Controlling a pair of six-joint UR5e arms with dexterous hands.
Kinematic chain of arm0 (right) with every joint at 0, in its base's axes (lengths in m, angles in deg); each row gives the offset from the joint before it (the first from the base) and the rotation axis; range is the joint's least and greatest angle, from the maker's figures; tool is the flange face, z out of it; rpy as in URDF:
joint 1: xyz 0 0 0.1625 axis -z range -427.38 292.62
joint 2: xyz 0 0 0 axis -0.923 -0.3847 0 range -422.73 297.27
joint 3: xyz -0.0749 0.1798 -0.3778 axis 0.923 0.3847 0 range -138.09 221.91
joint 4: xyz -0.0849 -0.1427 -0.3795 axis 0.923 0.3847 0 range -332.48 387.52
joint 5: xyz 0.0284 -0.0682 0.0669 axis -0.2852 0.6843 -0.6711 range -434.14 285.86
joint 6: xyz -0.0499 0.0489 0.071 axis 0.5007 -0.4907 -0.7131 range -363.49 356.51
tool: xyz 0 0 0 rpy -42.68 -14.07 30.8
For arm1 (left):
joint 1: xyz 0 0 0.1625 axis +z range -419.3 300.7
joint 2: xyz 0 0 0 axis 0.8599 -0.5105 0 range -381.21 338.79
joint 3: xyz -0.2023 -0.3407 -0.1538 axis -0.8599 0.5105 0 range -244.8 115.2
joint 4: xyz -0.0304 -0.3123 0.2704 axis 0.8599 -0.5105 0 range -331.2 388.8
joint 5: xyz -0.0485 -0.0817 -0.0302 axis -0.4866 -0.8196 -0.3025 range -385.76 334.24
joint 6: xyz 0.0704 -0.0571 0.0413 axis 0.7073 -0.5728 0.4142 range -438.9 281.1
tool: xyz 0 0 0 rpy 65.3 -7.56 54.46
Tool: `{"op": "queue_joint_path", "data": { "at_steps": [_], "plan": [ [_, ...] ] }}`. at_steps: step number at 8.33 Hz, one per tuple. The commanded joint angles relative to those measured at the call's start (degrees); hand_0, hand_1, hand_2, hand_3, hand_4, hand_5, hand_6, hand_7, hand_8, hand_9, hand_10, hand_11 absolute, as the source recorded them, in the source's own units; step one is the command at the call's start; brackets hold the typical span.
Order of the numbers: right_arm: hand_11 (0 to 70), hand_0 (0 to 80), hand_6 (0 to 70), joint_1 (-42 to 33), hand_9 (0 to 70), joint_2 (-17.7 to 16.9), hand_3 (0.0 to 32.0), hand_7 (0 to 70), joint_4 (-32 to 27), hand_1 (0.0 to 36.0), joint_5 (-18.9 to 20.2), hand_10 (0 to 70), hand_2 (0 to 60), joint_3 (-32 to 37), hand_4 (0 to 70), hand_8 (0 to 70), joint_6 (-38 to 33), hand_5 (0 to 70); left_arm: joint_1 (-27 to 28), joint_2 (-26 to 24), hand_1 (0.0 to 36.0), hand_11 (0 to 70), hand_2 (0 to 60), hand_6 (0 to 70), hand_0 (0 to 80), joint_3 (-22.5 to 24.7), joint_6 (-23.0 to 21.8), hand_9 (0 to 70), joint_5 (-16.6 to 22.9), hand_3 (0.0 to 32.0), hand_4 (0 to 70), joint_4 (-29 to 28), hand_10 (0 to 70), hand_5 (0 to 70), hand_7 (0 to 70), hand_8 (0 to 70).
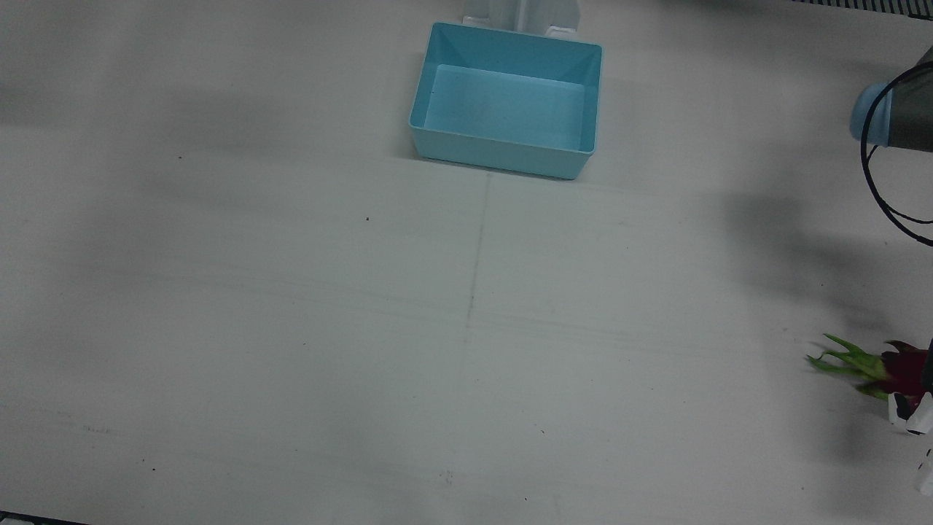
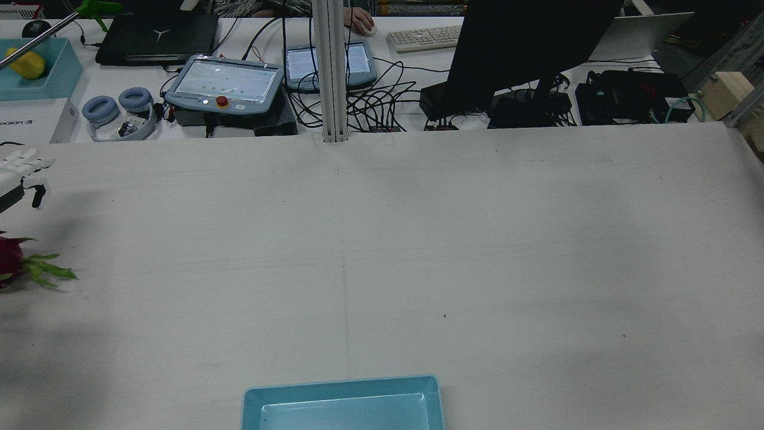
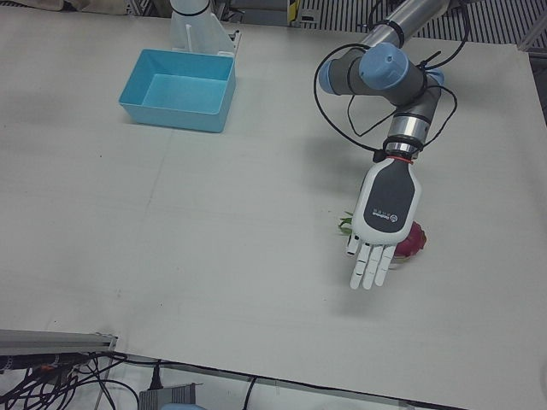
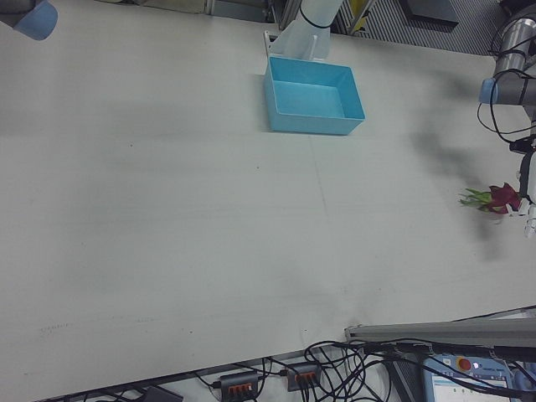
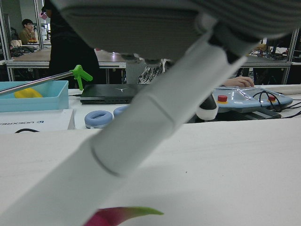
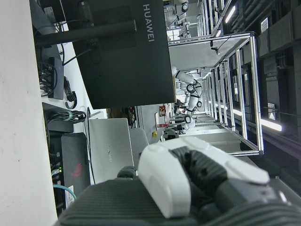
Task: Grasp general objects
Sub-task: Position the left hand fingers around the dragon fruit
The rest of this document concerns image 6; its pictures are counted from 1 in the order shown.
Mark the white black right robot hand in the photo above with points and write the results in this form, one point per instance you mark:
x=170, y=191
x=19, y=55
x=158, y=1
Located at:
x=164, y=179

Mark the silver Huawei laptop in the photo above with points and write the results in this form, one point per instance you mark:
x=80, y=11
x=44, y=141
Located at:
x=110, y=146

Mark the white humanoid robot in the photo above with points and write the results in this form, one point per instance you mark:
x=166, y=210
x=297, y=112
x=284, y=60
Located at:
x=192, y=101
x=184, y=7

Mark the black mini computer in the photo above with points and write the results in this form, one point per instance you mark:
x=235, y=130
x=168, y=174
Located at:
x=75, y=160

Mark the ceiling light strip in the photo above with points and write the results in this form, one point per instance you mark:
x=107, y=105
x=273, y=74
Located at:
x=230, y=14
x=270, y=124

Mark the black Huawei monitor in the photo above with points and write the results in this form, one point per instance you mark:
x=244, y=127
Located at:
x=122, y=58

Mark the black hub box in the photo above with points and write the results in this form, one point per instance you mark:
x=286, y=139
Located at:
x=58, y=80

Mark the aluminium frame cell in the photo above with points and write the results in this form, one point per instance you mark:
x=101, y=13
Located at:
x=255, y=94

